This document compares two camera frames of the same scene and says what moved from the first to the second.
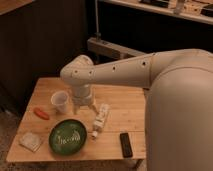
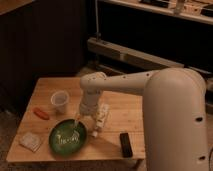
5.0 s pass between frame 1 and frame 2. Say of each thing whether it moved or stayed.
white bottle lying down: stayed
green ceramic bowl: stayed
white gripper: moved
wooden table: stayed
